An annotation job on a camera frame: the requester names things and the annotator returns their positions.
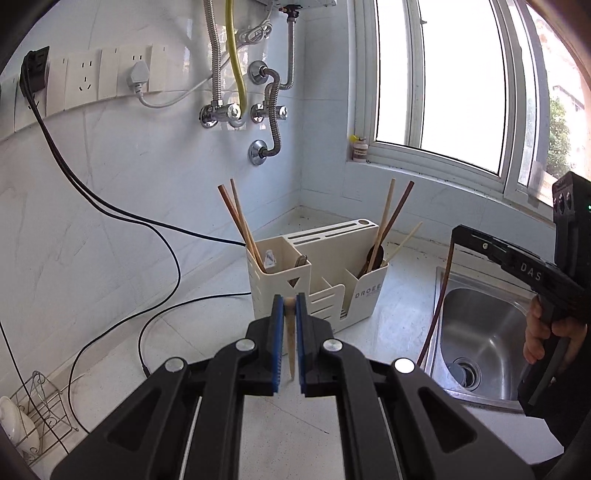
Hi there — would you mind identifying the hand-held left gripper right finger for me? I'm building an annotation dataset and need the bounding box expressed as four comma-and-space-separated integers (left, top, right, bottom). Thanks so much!
295, 292, 536, 480

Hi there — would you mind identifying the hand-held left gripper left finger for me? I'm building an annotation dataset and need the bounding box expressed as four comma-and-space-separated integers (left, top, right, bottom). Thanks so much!
50, 293, 284, 480

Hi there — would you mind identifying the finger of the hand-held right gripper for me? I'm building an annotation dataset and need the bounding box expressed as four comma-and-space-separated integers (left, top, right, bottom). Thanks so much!
450, 224, 509, 274

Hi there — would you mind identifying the cream plastic utensil holder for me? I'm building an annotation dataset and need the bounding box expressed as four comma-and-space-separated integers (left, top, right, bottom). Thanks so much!
246, 220, 389, 334

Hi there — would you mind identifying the dark brown chopstick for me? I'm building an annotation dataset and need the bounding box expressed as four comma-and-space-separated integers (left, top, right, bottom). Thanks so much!
417, 240, 455, 367
367, 181, 415, 274

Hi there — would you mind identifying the reddish brown chopstick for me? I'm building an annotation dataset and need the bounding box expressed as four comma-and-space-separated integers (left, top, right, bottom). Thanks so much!
218, 185, 269, 274

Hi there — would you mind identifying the person's right hand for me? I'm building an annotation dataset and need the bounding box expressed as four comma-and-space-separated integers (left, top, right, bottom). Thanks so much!
523, 294, 588, 366

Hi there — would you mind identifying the stainless steel sink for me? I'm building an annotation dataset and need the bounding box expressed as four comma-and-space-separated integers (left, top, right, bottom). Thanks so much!
425, 265, 555, 411

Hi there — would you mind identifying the sink drain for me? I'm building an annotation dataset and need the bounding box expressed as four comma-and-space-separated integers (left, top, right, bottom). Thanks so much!
447, 356, 483, 392

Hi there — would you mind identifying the chrome valve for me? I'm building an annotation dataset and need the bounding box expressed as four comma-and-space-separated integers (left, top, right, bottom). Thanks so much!
250, 103, 289, 125
198, 102, 244, 130

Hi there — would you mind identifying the white cup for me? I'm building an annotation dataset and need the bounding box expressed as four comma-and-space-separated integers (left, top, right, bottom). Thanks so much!
0, 395, 38, 456

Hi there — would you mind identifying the white plug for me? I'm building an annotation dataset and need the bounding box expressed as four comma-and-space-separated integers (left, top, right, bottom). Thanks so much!
127, 61, 151, 97

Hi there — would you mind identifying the black power adapter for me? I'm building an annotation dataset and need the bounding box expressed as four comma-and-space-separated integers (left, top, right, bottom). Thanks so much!
19, 46, 51, 96

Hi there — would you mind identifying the white window frame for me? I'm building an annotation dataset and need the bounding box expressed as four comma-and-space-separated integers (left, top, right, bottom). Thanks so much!
353, 0, 591, 220

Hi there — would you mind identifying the corrugated metal hose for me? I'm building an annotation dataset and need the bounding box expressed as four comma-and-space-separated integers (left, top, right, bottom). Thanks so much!
205, 0, 223, 108
257, 67, 283, 157
278, 4, 297, 90

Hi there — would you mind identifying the wire rack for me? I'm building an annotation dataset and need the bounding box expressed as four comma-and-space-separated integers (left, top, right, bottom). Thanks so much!
9, 369, 80, 463

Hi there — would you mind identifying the white cable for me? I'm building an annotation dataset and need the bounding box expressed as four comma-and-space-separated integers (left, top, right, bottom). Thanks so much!
136, 18, 275, 110

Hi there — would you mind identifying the yellow gas hose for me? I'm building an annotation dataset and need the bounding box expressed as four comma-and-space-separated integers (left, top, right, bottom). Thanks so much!
224, 0, 248, 117

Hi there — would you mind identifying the white wall socket strip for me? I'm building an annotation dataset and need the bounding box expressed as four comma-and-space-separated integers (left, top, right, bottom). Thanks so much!
0, 41, 184, 134

